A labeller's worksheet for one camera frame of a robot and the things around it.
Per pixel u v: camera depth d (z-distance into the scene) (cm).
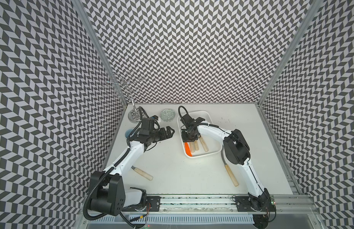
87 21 76
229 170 85
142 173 83
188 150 91
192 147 92
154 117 78
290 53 84
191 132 74
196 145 94
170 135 75
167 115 111
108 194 40
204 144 95
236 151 58
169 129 77
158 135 73
